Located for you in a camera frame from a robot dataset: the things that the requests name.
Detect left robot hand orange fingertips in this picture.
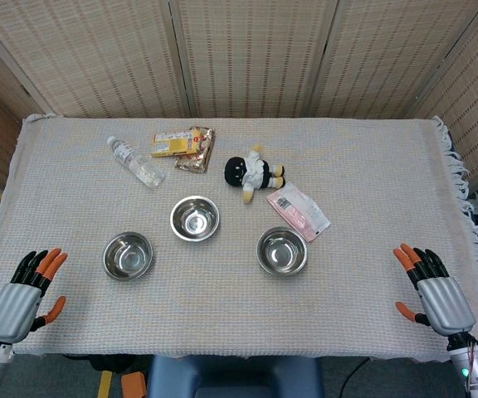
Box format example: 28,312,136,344
0,247,69,344

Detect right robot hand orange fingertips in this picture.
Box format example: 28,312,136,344
393,243,477,337

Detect small metal bowl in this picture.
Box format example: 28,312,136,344
256,226,309,276
169,196,221,243
102,231,154,282

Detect orange block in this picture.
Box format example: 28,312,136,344
121,371,148,398

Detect pink sealed packet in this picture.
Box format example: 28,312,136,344
266,181,331,244

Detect clear plastic water bottle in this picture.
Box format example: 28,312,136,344
106,135,166,188

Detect light woven tablecloth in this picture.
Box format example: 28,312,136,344
0,114,478,362

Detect yellow snack packet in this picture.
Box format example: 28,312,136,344
150,129,203,158

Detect gold brown snack packet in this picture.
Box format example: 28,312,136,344
174,126,216,173

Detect black white plush doll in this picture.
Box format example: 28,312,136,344
223,144,286,206

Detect black cable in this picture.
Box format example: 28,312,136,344
337,357,373,398

